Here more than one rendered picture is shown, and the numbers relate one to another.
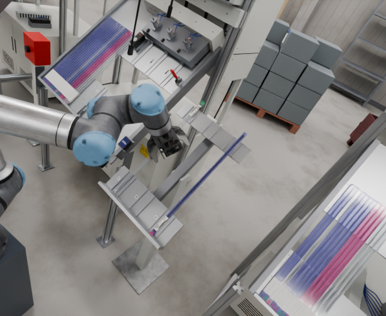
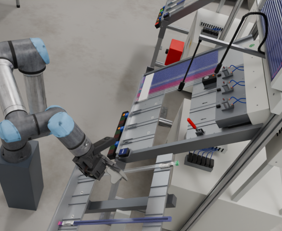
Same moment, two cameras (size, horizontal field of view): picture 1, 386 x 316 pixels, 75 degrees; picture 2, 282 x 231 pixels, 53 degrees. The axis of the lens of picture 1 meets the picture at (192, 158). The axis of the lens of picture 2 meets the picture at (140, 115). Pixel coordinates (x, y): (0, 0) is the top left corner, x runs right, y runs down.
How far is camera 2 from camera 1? 79 cm
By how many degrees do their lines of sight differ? 47
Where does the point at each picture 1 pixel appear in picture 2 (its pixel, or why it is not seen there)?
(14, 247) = (24, 163)
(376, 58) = not seen: outside the picture
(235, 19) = (274, 104)
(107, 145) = (7, 133)
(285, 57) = not seen: outside the picture
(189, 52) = (223, 112)
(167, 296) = not seen: outside the picture
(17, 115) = (1, 93)
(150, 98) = (53, 123)
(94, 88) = (157, 100)
